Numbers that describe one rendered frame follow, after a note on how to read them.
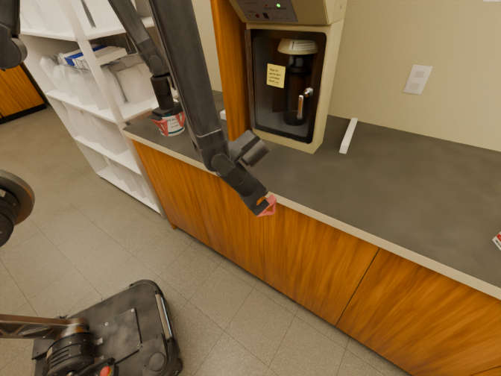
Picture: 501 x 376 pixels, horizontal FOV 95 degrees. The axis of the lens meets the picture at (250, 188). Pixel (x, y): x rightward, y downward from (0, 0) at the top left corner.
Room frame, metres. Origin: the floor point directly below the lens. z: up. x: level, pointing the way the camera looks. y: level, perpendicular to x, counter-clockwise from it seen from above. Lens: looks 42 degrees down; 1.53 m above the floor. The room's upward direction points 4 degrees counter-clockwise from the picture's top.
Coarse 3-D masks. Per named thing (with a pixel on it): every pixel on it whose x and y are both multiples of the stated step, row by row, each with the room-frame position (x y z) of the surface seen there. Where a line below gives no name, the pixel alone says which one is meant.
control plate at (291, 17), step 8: (240, 0) 0.92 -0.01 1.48; (248, 0) 0.91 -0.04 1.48; (256, 0) 0.89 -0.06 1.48; (264, 0) 0.87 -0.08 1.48; (272, 0) 0.86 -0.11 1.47; (280, 0) 0.84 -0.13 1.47; (288, 0) 0.83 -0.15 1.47; (248, 8) 0.93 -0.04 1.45; (256, 8) 0.91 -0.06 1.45; (264, 8) 0.90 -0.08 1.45; (272, 8) 0.88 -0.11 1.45; (280, 8) 0.86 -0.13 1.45; (288, 8) 0.85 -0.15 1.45; (248, 16) 0.97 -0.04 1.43; (280, 16) 0.89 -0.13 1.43; (288, 16) 0.87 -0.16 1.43; (296, 16) 0.85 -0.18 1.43
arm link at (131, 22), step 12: (108, 0) 0.83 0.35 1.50; (120, 0) 0.83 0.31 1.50; (120, 12) 0.82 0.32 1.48; (132, 12) 0.84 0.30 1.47; (132, 24) 0.83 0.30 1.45; (132, 36) 0.82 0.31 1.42; (144, 36) 0.83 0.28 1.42; (144, 48) 0.82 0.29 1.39; (156, 48) 0.84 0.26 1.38; (144, 60) 0.82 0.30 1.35
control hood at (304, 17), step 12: (300, 0) 0.80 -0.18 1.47; (312, 0) 0.78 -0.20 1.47; (324, 0) 0.77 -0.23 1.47; (240, 12) 0.97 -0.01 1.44; (300, 12) 0.83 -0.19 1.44; (312, 12) 0.81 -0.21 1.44; (324, 12) 0.79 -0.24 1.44; (300, 24) 0.87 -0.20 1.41; (312, 24) 0.85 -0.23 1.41; (324, 24) 0.82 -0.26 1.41
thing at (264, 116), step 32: (256, 32) 0.99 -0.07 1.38; (288, 32) 0.91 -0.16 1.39; (320, 32) 0.84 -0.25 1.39; (256, 64) 0.99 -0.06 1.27; (288, 64) 0.91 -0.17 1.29; (320, 64) 0.83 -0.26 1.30; (256, 96) 0.99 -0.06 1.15; (288, 96) 0.90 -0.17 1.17; (256, 128) 1.00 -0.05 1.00; (288, 128) 0.90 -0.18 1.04
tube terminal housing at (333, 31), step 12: (336, 0) 0.84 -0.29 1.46; (336, 12) 0.85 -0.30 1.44; (252, 24) 1.01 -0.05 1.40; (264, 24) 0.98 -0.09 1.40; (276, 24) 0.95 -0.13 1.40; (288, 24) 0.92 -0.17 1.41; (336, 24) 0.87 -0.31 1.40; (336, 36) 0.88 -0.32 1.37; (336, 48) 0.90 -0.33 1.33; (324, 60) 0.84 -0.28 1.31; (336, 60) 0.92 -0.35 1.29; (324, 72) 0.83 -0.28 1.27; (324, 84) 0.85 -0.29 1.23; (324, 96) 0.86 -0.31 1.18; (324, 108) 0.88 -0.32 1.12; (324, 120) 0.90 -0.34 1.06; (264, 132) 0.99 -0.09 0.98; (288, 144) 0.91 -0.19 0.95; (300, 144) 0.87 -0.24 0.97; (312, 144) 0.84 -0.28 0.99
